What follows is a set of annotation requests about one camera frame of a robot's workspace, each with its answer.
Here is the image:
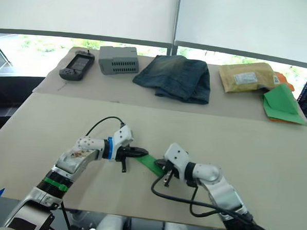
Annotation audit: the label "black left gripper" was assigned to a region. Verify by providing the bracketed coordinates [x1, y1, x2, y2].
[114, 144, 150, 175]

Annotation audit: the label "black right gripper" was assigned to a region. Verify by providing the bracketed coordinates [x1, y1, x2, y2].
[153, 158, 180, 188]

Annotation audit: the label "green paper sheet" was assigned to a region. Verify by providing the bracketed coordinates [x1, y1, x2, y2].
[262, 100, 307, 127]
[134, 154, 167, 177]

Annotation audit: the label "beige table cover sheet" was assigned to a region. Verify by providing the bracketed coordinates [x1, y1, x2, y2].
[31, 44, 307, 127]
[0, 90, 307, 230]

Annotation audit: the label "folded green paper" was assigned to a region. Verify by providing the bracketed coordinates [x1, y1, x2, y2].
[262, 82, 300, 115]

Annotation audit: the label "orange paper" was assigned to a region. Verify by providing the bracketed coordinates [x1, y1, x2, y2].
[268, 71, 296, 123]

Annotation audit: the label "folded blue jeans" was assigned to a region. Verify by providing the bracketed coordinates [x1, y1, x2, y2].
[131, 52, 213, 105]

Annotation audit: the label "gray vented box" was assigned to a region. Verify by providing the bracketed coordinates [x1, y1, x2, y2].
[97, 45, 140, 77]

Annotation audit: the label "black handheld controller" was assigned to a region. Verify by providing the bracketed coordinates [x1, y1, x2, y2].
[58, 47, 96, 82]

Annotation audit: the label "yellow padded envelope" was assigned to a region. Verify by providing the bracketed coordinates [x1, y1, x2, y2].
[216, 60, 278, 96]

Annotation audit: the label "white roller blind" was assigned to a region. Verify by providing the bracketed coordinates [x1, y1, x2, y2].
[0, 0, 176, 48]
[173, 0, 307, 70]

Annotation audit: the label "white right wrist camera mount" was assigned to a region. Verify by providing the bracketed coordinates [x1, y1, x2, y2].
[162, 143, 192, 180]

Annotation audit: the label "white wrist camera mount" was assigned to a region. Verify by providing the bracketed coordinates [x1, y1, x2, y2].
[112, 125, 135, 161]
[162, 143, 192, 180]

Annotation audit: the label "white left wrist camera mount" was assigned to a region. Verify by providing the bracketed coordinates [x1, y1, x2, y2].
[112, 125, 135, 161]

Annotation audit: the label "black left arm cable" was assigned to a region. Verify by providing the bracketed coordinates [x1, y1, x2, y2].
[85, 114, 125, 139]

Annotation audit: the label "gray window frame post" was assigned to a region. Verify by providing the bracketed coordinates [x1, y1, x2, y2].
[169, 0, 182, 57]

